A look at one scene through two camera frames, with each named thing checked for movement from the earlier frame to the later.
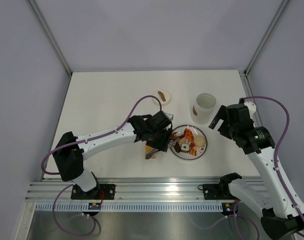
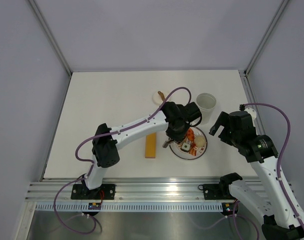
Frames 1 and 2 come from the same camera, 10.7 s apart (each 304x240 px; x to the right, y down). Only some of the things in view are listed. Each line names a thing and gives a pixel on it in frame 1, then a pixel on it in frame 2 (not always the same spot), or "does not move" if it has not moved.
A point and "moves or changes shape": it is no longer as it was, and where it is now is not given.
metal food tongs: [149, 153] moves or changes shape
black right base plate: [213, 192] does not move
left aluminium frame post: [47, 28] does not move
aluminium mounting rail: [127, 189] does not move
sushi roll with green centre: [185, 147] does not move
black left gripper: [163, 144] to [178, 137]
